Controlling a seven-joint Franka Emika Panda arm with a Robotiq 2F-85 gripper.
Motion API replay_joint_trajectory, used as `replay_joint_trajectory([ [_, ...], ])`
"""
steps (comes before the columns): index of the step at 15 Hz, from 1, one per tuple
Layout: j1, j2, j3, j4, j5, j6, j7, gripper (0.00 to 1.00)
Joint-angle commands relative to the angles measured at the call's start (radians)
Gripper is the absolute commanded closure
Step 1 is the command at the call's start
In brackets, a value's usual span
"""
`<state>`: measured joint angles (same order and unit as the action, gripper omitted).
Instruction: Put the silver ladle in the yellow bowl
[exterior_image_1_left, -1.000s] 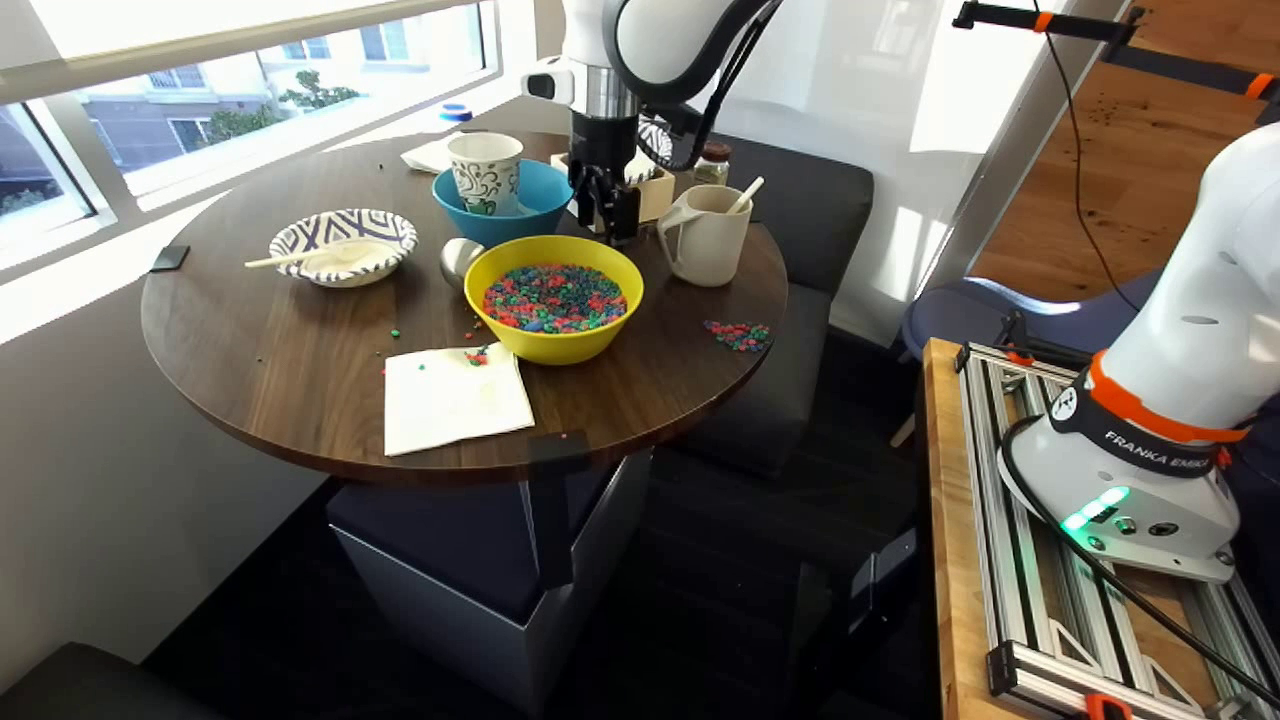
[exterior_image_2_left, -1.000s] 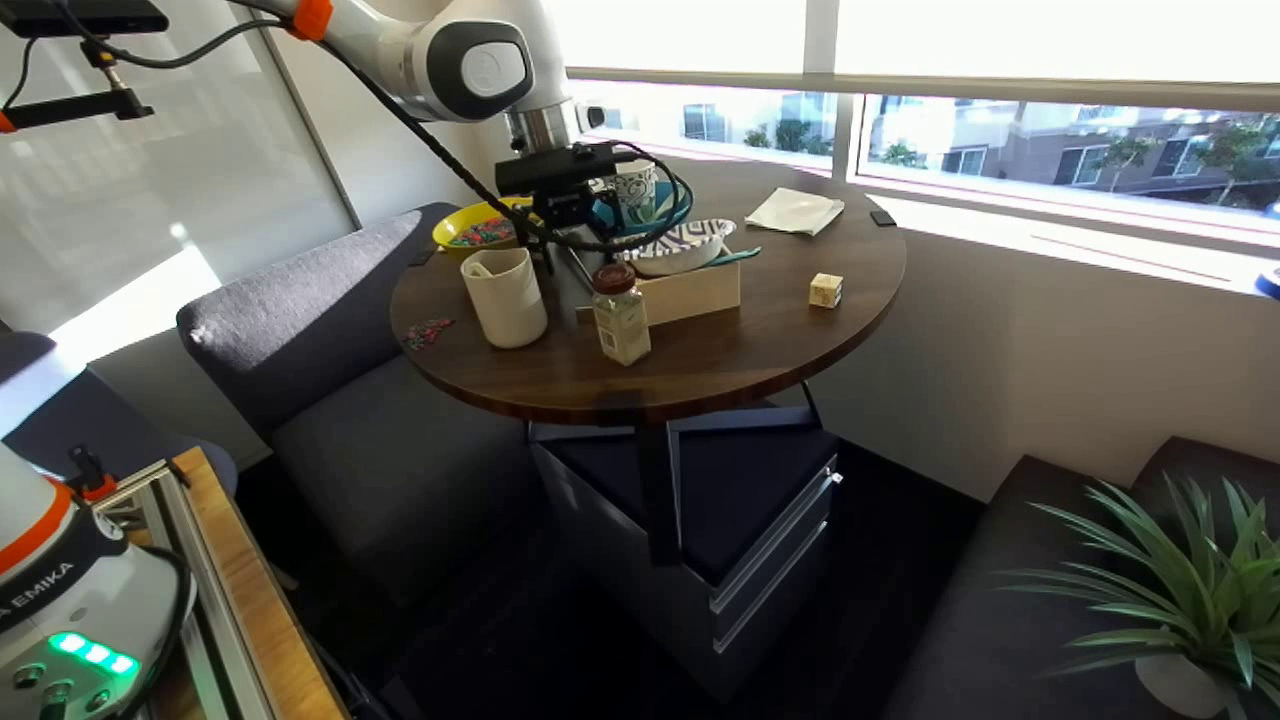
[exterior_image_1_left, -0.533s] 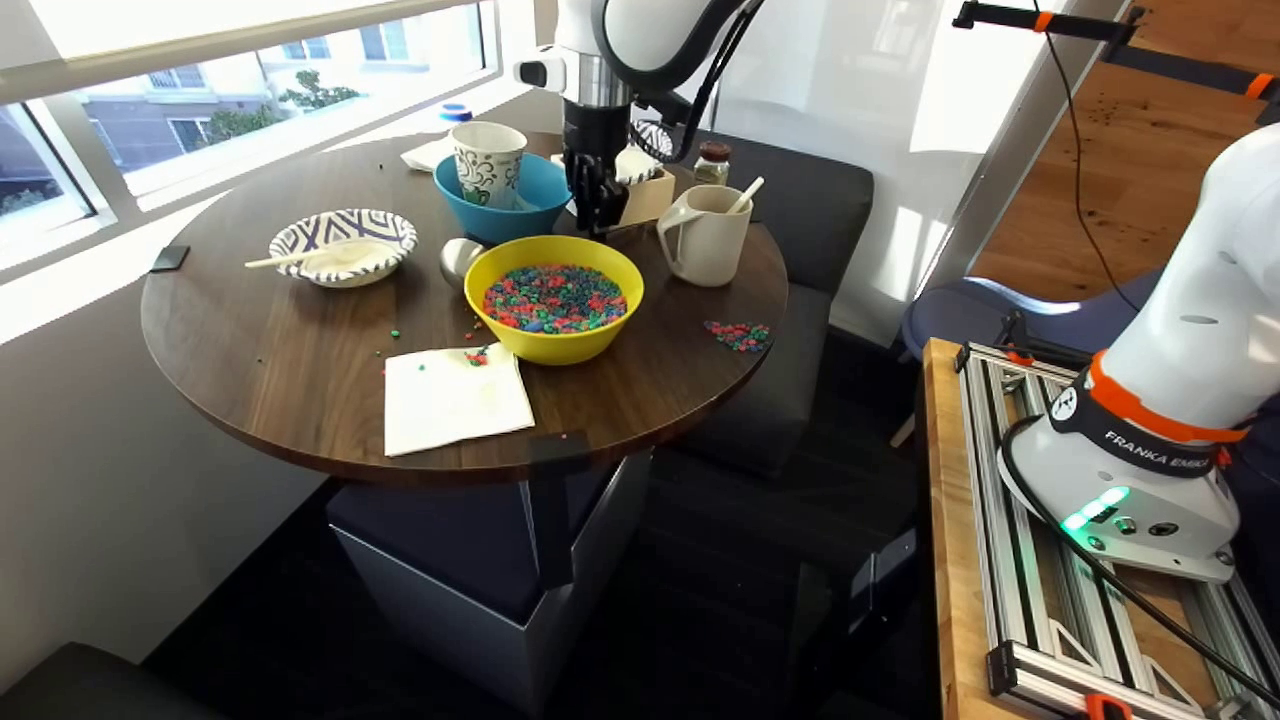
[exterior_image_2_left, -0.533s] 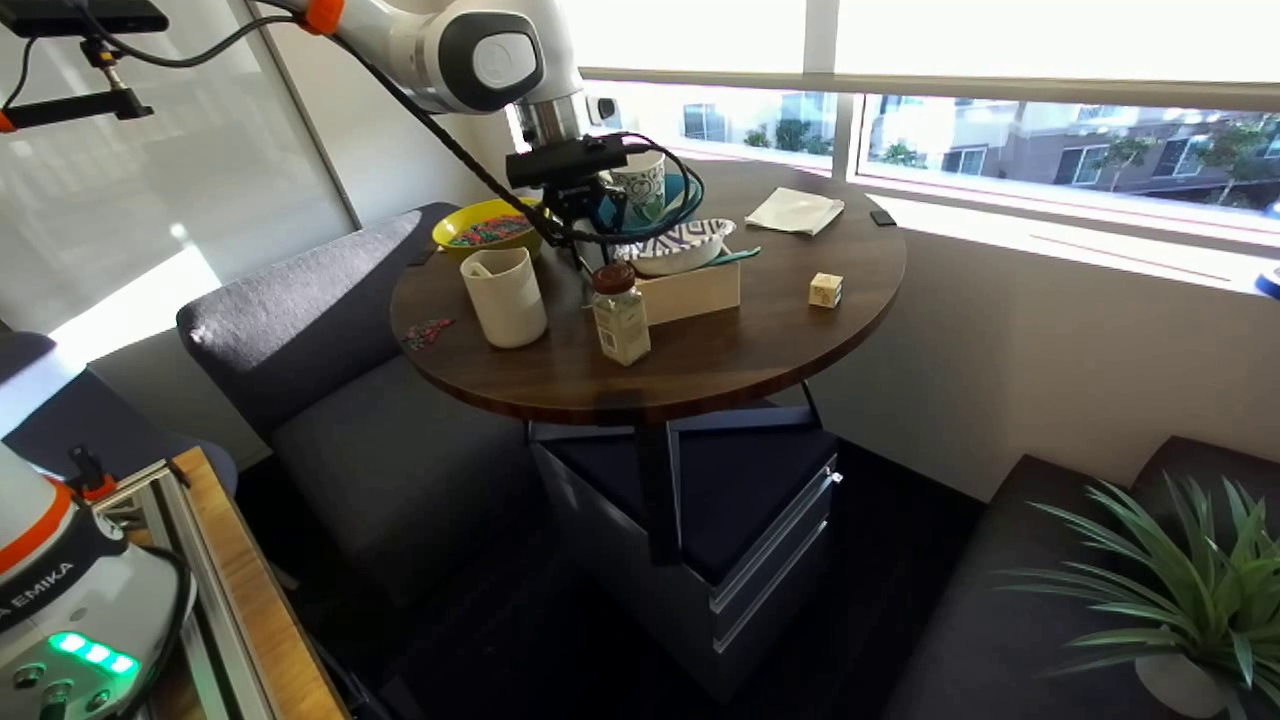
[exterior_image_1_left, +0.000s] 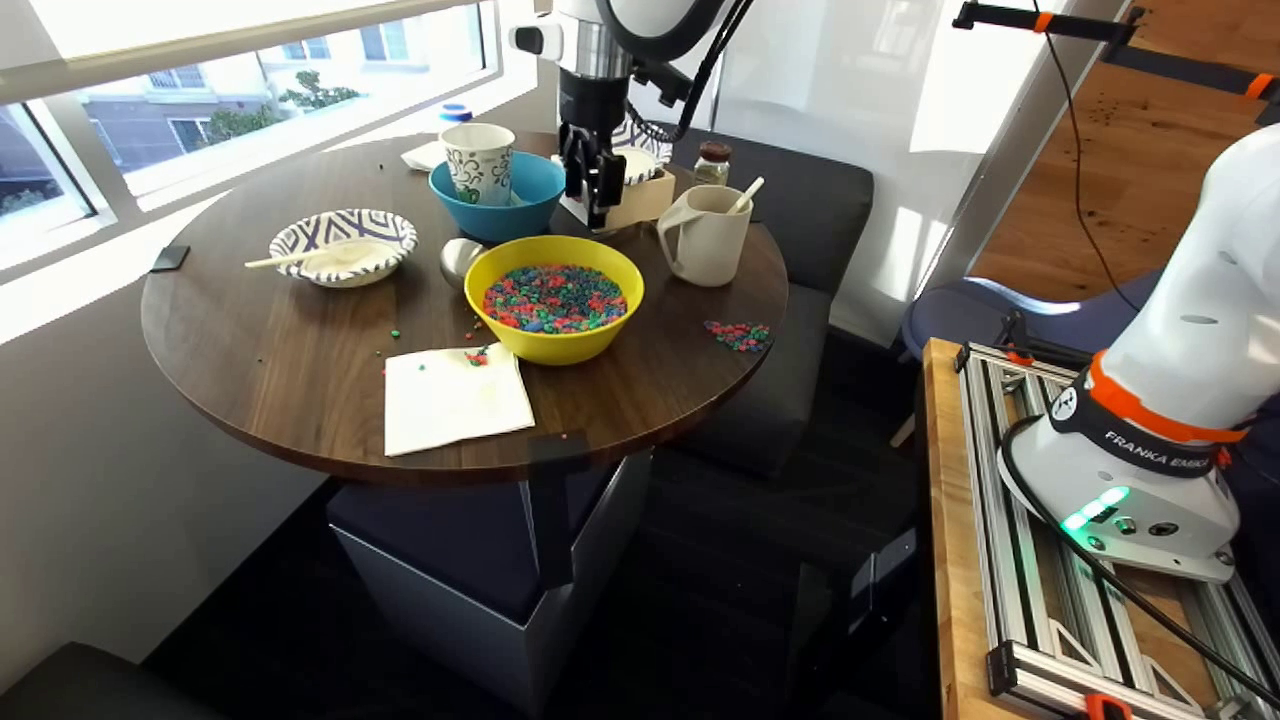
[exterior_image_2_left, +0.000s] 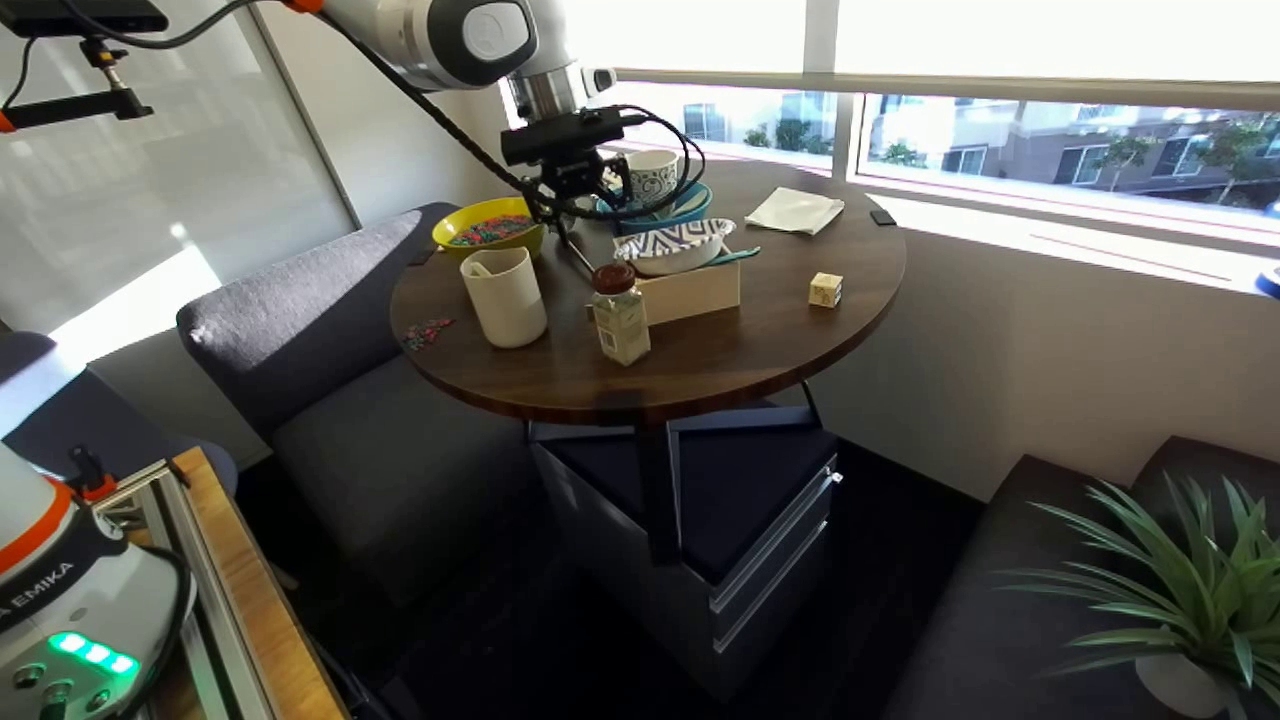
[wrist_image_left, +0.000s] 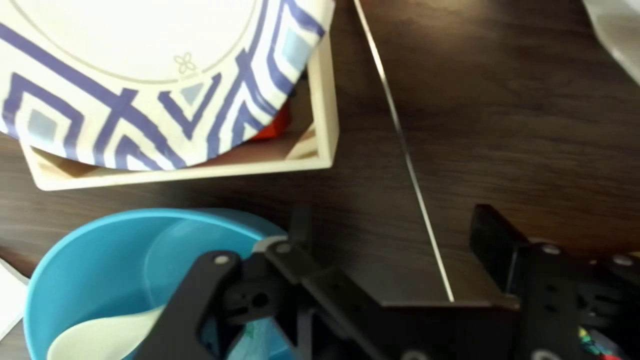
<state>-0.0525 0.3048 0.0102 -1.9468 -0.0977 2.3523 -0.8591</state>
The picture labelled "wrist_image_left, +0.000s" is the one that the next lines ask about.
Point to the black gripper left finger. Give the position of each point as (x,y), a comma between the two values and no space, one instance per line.
(267,313)

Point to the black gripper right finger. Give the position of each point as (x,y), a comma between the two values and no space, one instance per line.
(573,300)

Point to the silver ladle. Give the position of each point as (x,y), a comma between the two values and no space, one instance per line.
(402,150)

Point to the blue bowl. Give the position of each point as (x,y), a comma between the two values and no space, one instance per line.
(101,261)

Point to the cream wooden box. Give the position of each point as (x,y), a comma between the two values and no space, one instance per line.
(201,174)

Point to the white plastic spoon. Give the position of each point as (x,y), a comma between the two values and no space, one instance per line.
(106,337)

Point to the red item in box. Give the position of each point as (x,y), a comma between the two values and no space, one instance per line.
(275,127)

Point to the white paper napkin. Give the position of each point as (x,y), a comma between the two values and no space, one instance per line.
(11,300)

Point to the blue patterned paper plate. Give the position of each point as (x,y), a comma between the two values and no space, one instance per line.
(133,67)

